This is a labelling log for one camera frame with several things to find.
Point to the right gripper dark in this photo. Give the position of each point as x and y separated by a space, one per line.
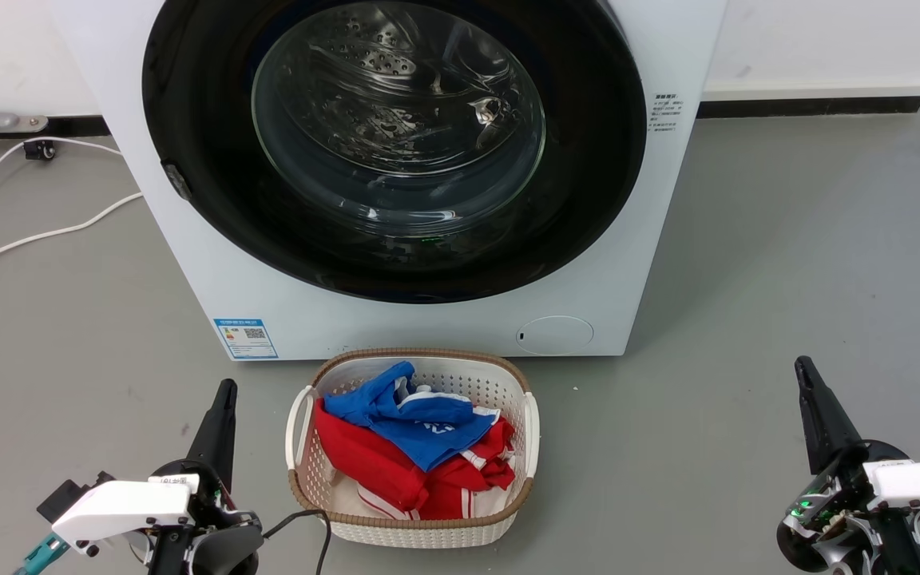
835 519

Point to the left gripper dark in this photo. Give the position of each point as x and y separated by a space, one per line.
220 543

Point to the round black glass washer door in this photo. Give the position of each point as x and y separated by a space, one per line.
204 200

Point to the white front-load washing machine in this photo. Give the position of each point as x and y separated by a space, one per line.
428 329

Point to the blue energy label sticker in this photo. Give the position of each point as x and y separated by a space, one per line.
245 339

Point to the red garment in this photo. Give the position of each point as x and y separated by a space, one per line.
364 463

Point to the white woven-rim laundry basket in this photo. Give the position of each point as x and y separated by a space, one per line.
396 531

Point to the blue garment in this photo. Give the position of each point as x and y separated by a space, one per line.
428 435

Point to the round white filter cover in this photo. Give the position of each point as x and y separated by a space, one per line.
556 335

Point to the small black floor plug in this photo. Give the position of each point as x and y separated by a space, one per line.
40 149

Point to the small printed text label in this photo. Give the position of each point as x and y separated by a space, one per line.
665 112

